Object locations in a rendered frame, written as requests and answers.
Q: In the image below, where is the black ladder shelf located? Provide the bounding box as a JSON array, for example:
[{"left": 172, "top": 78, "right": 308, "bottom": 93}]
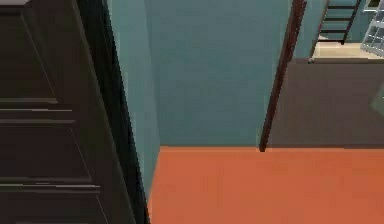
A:
[{"left": 308, "top": 0, "right": 363, "bottom": 64}]

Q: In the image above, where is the white grid window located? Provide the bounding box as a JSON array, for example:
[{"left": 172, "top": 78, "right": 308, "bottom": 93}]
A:
[{"left": 360, "top": 0, "right": 384, "bottom": 57}]

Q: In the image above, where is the dark brown panelled door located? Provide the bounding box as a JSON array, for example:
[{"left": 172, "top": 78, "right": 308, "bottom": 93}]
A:
[{"left": 0, "top": 0, "right": 151, "bottom": 224}]

